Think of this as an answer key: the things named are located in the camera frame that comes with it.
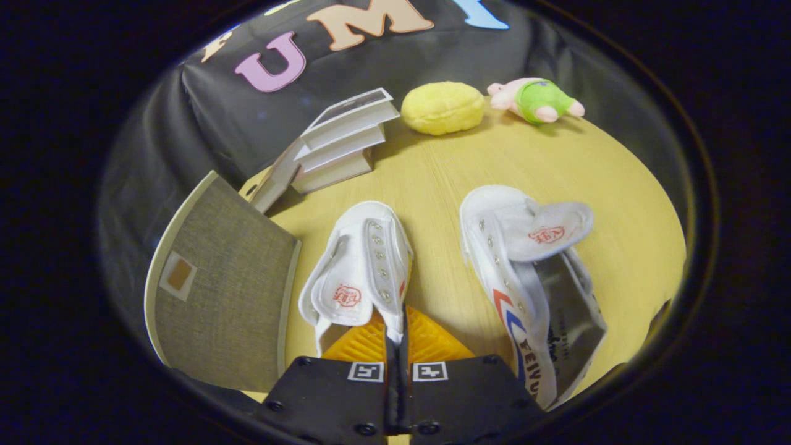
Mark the black backdrop cloth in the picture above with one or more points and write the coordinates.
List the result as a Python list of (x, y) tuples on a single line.
[(247, 105)]

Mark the white canvas shoe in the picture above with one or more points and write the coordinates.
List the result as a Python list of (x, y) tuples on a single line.
[(361, 266), (525, 278)]

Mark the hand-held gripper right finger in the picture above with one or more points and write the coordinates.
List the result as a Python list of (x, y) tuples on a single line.
[(469, 395)]

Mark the yellow plush toy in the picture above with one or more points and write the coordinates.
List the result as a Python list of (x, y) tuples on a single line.
[(442, 107)]

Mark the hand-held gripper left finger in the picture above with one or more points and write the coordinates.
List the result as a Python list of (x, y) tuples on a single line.
[(334, 395)]

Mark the pink green plush toy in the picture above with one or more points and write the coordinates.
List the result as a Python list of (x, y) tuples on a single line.
[(536, 100)]

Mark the stack of white books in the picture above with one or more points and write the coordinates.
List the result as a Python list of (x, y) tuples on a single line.
[(343, 145)]

